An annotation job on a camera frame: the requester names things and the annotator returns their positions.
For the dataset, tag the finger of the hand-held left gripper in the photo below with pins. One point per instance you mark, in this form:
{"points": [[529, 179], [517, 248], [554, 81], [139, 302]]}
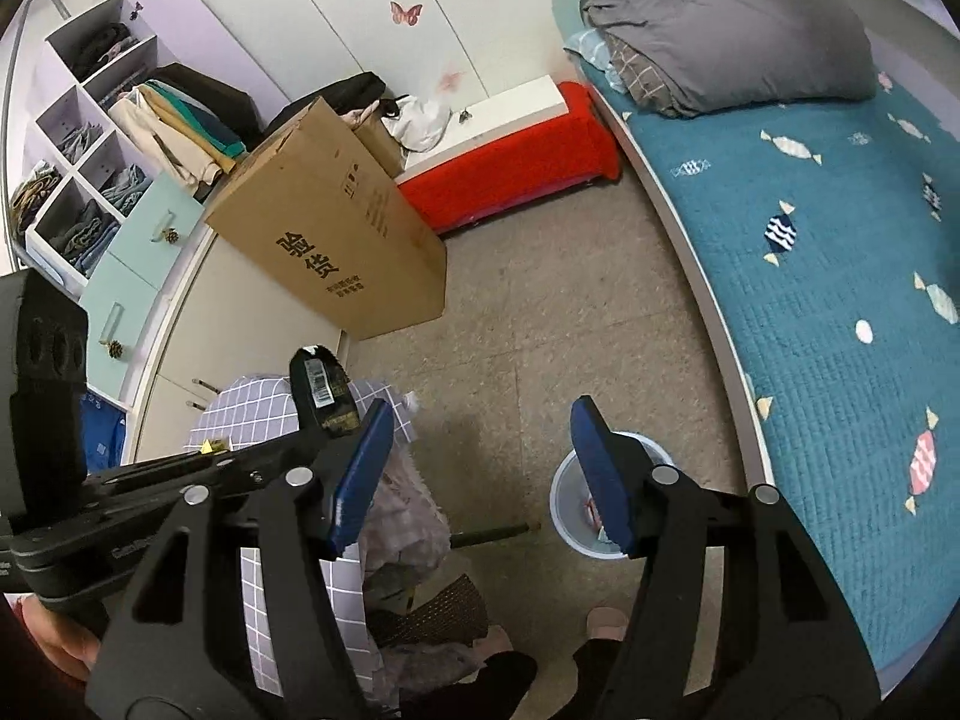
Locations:
{"points": [[225, 465]]}

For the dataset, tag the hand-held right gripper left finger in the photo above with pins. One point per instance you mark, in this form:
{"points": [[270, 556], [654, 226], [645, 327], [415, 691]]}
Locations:
{"points": [[360, 480]]}

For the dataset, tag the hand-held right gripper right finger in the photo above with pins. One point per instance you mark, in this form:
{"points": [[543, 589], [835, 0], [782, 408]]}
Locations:
{"points": [[600, 480]]}

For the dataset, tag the light blue trash bin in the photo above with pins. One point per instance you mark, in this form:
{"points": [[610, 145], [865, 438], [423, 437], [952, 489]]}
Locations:
{"points": [[570, 495]]}

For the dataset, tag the black barcode packet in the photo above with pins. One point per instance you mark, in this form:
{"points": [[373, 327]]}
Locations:
{"points": [[326, 390]]}

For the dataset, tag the person's left hand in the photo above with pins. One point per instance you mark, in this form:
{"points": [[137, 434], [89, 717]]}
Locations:
{"points": [[64, 649]]}

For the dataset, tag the pinkish fluffy cloth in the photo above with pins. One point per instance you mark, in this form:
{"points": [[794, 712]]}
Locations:
{"points": [[405, 510]]}

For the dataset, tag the blue bag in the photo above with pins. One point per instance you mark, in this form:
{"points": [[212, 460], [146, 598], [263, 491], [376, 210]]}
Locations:
{"points": [[101, 435]]}

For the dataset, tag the black rod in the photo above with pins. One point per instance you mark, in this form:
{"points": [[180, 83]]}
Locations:
{"points": [[495, 534]]}

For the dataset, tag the brown woven bag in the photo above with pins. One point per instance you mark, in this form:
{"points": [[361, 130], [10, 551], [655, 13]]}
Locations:
{"points": [[442, 607]]}

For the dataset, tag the mint green drawer cabinet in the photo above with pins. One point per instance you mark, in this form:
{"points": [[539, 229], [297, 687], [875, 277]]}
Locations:
{"points": [[142, 255]]}

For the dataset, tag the grey crumpled cloth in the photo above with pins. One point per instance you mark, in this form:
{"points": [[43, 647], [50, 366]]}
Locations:
{"points": [[420, 664]]}

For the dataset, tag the teal candy-print bed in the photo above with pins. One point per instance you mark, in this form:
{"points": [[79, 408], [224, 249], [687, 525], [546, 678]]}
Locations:
{"points": [[716, 322]]}

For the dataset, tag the person's leg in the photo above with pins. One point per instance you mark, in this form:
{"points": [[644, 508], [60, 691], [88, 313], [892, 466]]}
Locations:
{"points": [[487, 682]]}

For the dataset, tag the brown cardboard box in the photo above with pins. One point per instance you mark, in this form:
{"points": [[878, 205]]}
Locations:
{"points": [[330, 240]]}

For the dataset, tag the white cubby shelf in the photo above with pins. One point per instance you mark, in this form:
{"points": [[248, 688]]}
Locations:
{"points": [[75, 127]]}

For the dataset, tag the pile of folded clothes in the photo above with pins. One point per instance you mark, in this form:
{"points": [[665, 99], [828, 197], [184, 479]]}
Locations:
{"points": [[180, 135]]}

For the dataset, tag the red covered bench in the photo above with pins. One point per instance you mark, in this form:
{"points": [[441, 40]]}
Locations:
{"points": [[517, 165]]}

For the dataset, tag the teal candy print bedspread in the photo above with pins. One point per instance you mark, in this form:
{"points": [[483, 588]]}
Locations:
{"points": [[825, 240]]}

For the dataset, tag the black garment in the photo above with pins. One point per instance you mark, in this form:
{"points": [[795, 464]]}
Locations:
{"points": [[217, 97]]}

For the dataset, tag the white bag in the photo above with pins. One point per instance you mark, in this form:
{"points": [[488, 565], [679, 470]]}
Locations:
{"points": [[416, 124]]}

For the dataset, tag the black bag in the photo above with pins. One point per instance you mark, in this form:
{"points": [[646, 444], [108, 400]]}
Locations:
{"points": [[330, 94]]}

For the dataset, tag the grey checked blanket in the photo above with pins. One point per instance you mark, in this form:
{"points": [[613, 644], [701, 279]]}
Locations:
{"points": [[637, 79]]}

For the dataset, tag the pale pink butterfly sticker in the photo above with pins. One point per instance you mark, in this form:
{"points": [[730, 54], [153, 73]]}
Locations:
{"points": [[451, 81]]}

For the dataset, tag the light blue pillow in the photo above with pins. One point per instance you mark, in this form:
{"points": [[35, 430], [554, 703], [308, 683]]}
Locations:
{"points": [[592, 52]]}

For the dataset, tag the grey quilt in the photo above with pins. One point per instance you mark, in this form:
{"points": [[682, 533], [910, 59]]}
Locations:
{"points": [[735, 30]]}

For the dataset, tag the white wardrobe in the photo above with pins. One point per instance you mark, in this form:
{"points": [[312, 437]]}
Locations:
{"points": [[337, 0]]}

